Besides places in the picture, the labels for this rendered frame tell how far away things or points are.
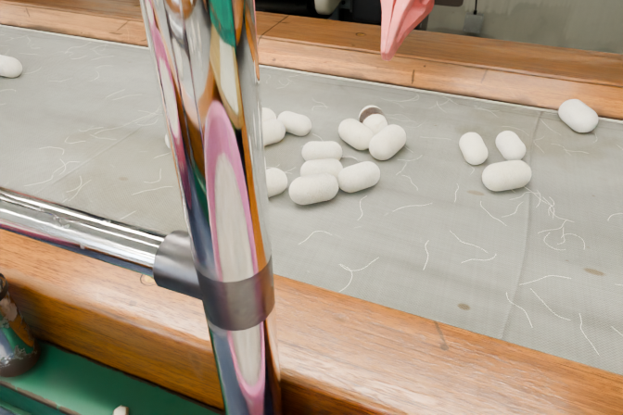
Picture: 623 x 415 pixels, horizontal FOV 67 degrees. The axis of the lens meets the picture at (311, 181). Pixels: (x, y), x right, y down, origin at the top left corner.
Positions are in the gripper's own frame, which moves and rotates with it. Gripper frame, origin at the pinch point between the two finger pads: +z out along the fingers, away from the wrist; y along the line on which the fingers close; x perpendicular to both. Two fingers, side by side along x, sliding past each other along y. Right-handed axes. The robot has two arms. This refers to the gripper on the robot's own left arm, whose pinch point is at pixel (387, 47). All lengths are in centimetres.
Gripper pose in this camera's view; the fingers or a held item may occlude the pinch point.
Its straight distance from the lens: 40.2
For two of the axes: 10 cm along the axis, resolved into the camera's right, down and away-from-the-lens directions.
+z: -2.7, 9.5, -1.8
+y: 9.3, 2.1, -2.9
